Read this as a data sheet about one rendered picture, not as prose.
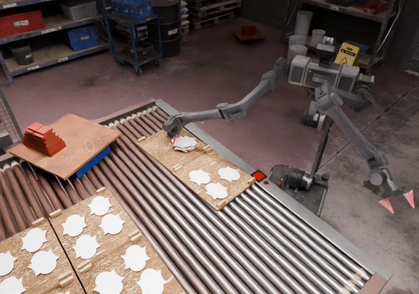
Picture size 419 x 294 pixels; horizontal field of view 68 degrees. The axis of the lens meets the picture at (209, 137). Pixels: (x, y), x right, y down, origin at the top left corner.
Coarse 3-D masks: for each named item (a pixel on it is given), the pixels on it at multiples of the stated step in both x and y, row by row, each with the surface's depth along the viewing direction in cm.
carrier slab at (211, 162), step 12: (204, 156) 213; (216, 156) 213; (192, 168) 204; (204, 168) 204; (216, 168) 204; (180, 180) 197; (216, 180) 196; (240, 180) 196; (204, 192) 188; (228, 192) 188; (240, 192) 188; (216, 204) 181
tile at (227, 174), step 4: (224, 168) 203; (228, 168) 203; (220, 172) 200; (224, 172) 200; (228, 172) 200; (232, 172) 200; (236, 172) 200; (224, 176) 197; (228, 176) 197; (232, 176) 197; (236, 176) 197; (228, 180) 195; (232, 180) 195; (236, 180) 196
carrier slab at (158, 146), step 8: (152, 136) 230; (160, 136) 230; (184, 136) 230; (192, 136) 230; (144, 144) 223; (152, 144) 223; (160, 144) 223; (168, 144) 223; (200, 144) 223; (152, 152) 216; (160, 152) 216; (168, 152) 216; (176, 152) 216; (192, 152) 216; (200, 152) 216; (160, 160) 210; (168, 160) 210; (176, 160) 210; (184, 160) 210; (192, 160) 210; (168, 168) 204
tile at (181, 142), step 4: (180, 136) 222; (172, 140) 218; (176, 140) 218; (180, 140) 218; (184, 140) 219; (188, 140) 219; (176, 144) 215; (180, 144) 215; (184, 144) 215; (188, 144) 215
